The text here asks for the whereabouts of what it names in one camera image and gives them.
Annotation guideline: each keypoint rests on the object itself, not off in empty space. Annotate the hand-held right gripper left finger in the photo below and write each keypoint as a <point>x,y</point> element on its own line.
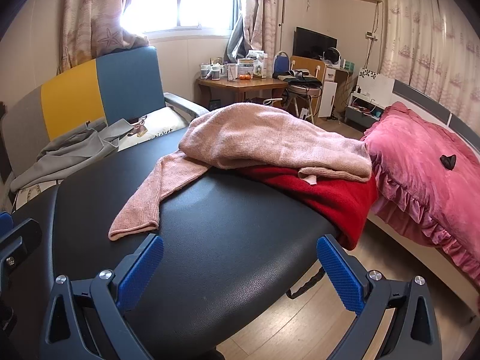
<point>140,273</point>

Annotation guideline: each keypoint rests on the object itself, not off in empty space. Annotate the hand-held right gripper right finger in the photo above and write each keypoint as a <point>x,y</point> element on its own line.
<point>339,273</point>

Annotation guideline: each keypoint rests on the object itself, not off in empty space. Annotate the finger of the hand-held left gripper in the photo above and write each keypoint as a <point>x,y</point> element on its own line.
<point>22,238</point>
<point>4,223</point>

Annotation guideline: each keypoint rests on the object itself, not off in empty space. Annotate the pink knit sweater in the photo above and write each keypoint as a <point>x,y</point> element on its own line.
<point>262,138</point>

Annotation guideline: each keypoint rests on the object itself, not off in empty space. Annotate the dark clothes pile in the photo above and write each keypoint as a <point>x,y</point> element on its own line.
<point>300,78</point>

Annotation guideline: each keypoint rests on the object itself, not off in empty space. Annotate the red knit sweater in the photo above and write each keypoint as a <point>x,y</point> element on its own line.
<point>330,198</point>

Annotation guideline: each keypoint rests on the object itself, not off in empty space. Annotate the grey garment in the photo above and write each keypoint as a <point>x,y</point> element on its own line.
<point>67,150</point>

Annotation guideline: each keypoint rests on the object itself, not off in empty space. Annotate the pink ruffled blanket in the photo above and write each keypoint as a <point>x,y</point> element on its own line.
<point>412,165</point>

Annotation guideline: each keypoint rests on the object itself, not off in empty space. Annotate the grey yellow blue sofa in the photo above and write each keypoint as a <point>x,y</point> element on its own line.
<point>71,93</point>

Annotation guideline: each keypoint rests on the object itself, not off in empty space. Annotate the cream cushion with dog print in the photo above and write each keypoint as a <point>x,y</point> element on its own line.
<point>161,127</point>

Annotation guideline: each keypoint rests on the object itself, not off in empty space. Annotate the small black cloth item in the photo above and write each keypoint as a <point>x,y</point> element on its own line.
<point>448,161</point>

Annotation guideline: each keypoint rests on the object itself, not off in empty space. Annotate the grey nightstand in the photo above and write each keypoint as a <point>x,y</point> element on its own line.
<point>360,114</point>

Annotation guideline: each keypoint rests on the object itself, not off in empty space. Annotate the white power strip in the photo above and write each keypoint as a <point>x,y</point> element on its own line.
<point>304,112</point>

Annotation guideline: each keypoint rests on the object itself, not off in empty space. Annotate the white cabinet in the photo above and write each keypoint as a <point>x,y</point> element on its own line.
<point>330,93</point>

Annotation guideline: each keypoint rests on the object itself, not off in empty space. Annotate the round stool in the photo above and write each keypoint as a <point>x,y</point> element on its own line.
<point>303,93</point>

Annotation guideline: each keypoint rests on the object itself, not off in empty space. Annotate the pink ruffled bed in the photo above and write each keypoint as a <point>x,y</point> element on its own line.
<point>423,99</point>

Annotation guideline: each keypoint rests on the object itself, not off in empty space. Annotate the white panel with leaf print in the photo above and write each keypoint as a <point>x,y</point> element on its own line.
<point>375,82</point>

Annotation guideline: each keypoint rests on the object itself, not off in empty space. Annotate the wooden desk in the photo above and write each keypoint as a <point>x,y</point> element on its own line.
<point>243,87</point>

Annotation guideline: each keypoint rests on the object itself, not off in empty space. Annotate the small desk fan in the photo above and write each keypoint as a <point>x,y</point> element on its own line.
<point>332,55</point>

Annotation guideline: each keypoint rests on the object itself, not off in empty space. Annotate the blue chair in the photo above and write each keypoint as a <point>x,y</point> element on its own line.
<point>281,62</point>

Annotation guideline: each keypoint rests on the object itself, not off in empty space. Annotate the beige printed curtain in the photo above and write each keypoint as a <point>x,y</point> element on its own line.
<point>258,11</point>
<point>90,11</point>
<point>423,26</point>

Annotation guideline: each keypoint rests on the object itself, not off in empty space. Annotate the cluster of bottles and boxes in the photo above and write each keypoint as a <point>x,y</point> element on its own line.
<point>240,65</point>

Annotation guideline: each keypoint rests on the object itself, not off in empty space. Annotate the black monitor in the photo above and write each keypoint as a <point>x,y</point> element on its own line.
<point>313,43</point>

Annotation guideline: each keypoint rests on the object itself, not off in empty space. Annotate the metal floor stand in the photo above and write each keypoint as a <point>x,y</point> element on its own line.
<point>284,11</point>

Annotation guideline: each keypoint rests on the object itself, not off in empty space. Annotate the window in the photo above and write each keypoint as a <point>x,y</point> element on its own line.
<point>180,0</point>

